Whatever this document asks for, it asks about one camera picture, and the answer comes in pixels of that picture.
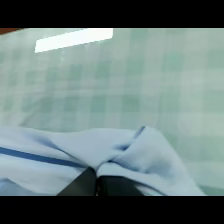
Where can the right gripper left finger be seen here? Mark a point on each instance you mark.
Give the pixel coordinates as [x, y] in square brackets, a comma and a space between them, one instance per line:
[81, 185]

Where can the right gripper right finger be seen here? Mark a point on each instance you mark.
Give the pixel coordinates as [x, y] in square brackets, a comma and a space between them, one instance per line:
[116, 186]

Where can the light blue shirt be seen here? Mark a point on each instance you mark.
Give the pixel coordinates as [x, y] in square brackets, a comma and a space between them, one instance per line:
[100, 146]

